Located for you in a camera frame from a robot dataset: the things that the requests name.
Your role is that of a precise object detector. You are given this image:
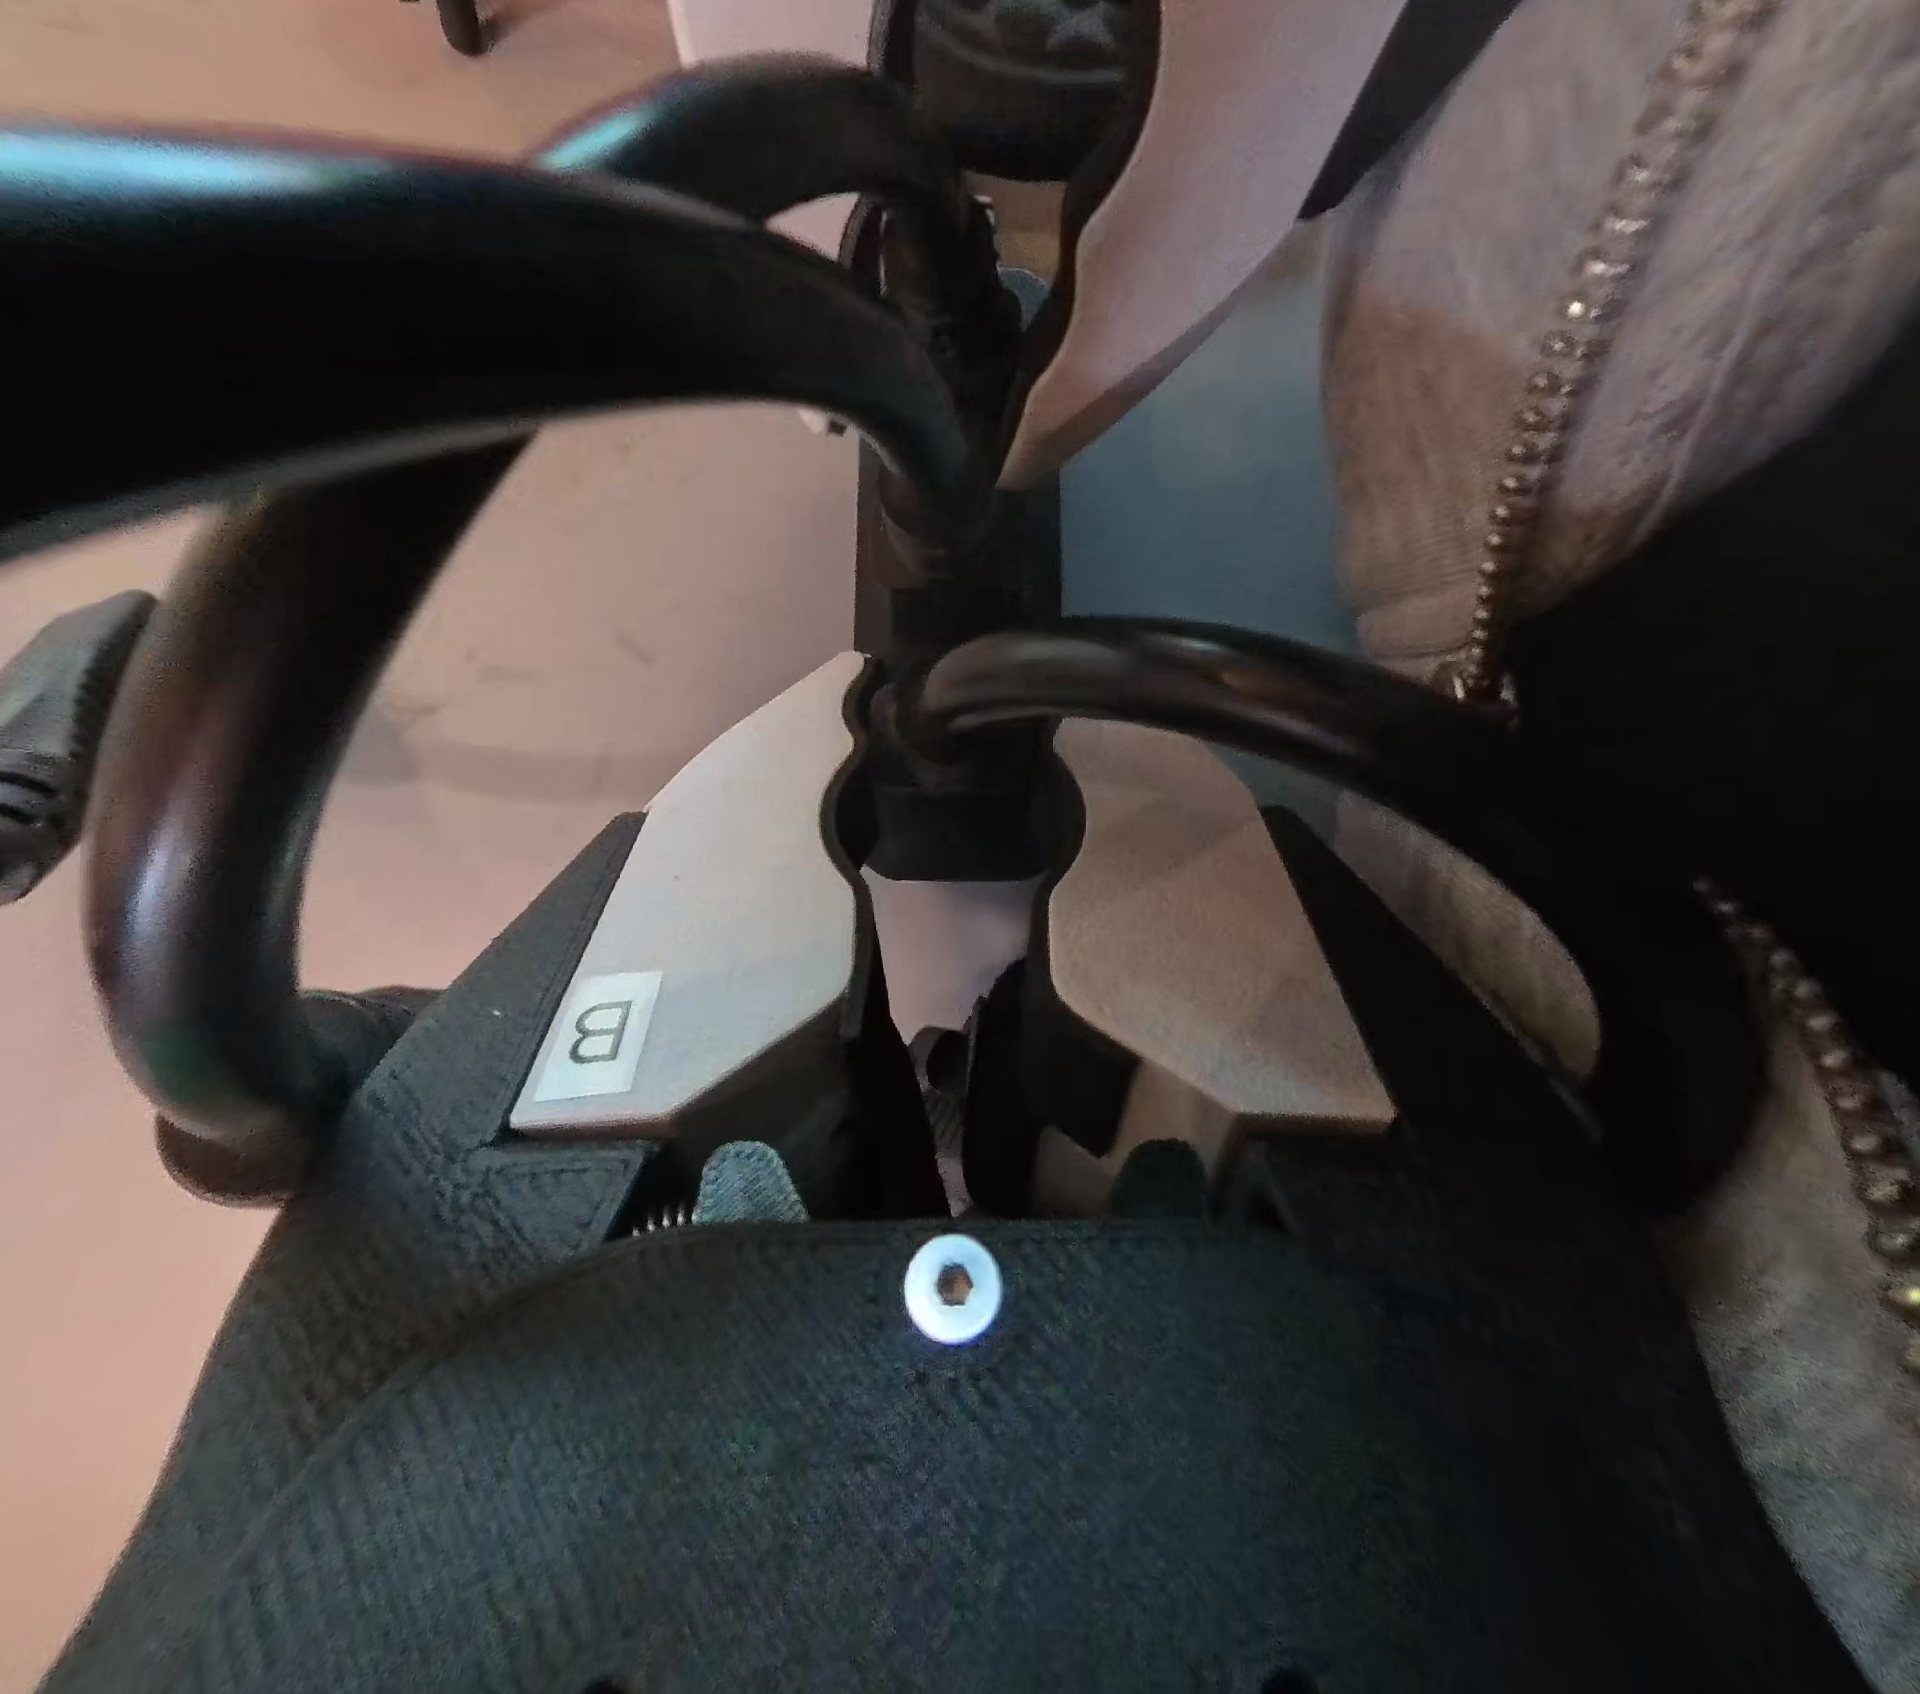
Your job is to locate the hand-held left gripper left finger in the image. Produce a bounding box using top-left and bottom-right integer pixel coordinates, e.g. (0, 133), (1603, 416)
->
(513, 649), (880, 1141)

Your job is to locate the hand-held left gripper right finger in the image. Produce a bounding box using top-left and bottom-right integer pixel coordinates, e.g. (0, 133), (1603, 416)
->
(1046, 733), (1399, 1133)

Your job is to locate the black power strip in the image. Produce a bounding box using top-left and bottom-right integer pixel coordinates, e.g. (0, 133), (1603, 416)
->
(837, 197), (1080, 884)

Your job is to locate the black power cord with plug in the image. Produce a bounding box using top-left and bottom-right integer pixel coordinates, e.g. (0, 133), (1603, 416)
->
(77, 56), (997, 1204)
(865, 614), (1758, 1220)

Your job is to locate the grey zip hoodie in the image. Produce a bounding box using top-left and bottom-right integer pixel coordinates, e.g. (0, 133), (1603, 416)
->
(1307, 0), (1920, 1694)

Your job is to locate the black shirt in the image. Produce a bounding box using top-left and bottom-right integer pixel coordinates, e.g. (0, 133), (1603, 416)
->
(1512, 340), (1920, 1020)

